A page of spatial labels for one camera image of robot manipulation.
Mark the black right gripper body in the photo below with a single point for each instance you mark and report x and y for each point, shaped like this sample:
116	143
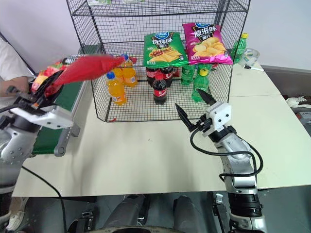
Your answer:
202	123

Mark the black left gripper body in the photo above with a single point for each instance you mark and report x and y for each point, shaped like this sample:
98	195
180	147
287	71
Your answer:
34	100

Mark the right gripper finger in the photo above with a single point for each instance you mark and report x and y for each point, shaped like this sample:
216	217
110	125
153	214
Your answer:
206	97
184	116

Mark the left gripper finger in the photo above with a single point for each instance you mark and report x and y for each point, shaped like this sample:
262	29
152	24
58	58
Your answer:
46	80
52	91

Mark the red chips bag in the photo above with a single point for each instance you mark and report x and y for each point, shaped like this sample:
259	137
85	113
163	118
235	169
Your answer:
85	68

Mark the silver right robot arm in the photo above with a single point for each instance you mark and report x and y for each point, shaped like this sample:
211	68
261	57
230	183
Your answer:
239	157

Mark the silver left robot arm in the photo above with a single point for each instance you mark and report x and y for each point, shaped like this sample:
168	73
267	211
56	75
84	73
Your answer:
12	143

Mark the green conveyor belt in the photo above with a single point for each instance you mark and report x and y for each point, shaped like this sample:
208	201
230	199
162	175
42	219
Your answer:
68	99

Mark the green soda bottle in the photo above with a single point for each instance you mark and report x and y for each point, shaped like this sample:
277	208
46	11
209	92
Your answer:
187	74
201	82
239	48

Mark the cola bottle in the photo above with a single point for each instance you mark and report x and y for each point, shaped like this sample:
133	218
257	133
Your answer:
168	75
159	91
150	74

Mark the person's arm white sleeve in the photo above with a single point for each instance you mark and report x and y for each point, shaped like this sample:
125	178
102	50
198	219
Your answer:
9	63

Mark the magenta chips bag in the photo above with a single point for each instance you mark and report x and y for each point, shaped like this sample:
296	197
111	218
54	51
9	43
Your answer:
206	44

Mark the white marker pen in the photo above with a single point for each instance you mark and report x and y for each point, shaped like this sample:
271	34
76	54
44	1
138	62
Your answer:
255	68

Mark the green chips bag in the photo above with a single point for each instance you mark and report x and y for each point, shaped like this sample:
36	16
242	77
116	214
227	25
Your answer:
164	49

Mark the orange soda bottle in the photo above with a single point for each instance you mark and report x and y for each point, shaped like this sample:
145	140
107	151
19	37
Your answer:
130	75
116	92
117	72

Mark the white sneaker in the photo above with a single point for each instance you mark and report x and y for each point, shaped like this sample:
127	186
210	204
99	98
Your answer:
297	100
18	213

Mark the green white package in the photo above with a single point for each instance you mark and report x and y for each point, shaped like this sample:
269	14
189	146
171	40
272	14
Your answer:
99	2

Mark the grey device box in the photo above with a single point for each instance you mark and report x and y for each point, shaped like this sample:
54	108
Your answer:
306	121

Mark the dark rounded robot leg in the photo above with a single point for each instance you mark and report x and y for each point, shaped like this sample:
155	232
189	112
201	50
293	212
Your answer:
126	211

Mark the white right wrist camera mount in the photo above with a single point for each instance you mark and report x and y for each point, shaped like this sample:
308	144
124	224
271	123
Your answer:
219	114

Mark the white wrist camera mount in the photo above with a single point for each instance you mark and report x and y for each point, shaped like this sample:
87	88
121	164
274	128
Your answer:
219	114
52	117

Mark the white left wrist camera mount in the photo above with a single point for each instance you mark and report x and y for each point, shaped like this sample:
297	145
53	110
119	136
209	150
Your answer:
52	117

